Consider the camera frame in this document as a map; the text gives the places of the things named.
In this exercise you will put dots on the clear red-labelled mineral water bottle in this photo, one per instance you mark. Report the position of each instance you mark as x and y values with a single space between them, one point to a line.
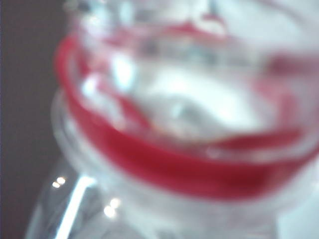
174 161

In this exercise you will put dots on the brown fabric desk partition panel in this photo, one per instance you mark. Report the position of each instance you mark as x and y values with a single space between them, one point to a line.
20 74

